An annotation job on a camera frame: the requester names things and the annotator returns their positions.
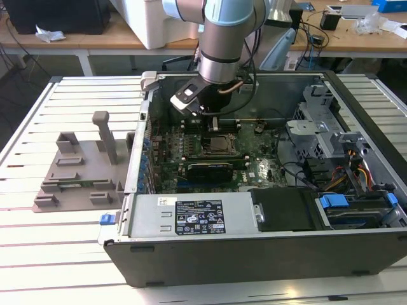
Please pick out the crumpled white paper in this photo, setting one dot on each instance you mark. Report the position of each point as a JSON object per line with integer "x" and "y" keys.
{"x": 47, "y": 34}

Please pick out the large white box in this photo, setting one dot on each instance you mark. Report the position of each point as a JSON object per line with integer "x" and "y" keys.
{"x": 165, "y": 28}

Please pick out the black open PC case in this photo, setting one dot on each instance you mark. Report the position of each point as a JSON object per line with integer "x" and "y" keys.
{"x": 222, "y": 263}

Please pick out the black graphics card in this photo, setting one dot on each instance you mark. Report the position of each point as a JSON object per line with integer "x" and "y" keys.
{"x": 210, "y": 173}

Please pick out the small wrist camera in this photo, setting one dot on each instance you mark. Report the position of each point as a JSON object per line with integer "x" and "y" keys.
{"x": 247, "y": 87}

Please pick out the grey case release latch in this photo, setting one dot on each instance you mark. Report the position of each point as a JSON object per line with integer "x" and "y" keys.
{"x": 149, "y": 79}

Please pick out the grey metal drive cage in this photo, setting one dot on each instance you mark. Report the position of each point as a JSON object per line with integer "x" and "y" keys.
{"x": 318, "y": 139}

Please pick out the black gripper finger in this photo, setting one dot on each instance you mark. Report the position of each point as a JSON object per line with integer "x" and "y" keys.
{"x": 210, "y": 124}

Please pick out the grey parts rack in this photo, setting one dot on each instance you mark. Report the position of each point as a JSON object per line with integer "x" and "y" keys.
{"x": 89, "y": 152}

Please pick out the CPU socket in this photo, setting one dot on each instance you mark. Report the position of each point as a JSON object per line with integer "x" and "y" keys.
{"x": 204, "y": 144}

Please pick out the grey flat box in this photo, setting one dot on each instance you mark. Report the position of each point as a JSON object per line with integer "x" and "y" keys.
{"x": 356, "y": 12}

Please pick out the grey power supply unit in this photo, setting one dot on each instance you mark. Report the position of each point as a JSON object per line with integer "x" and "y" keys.
{"x": 149, "y": 216}

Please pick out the green motherboard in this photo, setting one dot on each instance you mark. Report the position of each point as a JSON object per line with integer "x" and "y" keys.
{"x": 264, "y": 171}

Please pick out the wooden desk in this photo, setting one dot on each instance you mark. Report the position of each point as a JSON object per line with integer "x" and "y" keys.
{"x": 349, "y": 41}
{"x": 95, "y": 39}

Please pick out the blue plastic clip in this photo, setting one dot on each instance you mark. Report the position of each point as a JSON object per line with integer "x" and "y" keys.
{"x": 106, "y": 219}

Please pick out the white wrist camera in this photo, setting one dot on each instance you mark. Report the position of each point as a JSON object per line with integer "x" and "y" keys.
{"x": 184, "y": 101}

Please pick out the hard disk in blue carrier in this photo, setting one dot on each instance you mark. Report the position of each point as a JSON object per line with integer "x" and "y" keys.
{"x": 333, "y": 202}

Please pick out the large black box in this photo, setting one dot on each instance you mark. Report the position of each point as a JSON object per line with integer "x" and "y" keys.
{"x": 57, "y": 16}

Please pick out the green RAM stick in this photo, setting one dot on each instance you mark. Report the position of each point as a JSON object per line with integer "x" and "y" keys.
{"x": 76, "y": 184}

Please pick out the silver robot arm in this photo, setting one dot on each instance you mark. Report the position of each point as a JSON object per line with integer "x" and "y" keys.
{"x": 222, "y": 41}

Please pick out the blue cardboard box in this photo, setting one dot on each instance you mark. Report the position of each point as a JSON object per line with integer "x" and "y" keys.
{"x": 391, "y": 5}

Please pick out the white paper card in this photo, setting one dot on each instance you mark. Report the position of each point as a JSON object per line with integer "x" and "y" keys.
{"x": 394, "y": 28}

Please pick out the black RAM slot bank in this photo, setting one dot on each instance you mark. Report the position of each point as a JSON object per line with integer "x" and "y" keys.
{"x": 194, "y": 127}
{"x": 213, "y": 158}

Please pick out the black desktop device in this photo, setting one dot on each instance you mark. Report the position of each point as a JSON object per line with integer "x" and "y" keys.
{"x": 297, "y": 19}

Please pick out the small black box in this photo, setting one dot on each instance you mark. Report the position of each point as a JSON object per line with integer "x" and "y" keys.
{"x": 329, "y": 20}

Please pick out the clear plastic bag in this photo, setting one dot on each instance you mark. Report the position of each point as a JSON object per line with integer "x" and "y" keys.
{"x": 369, "y": 22}

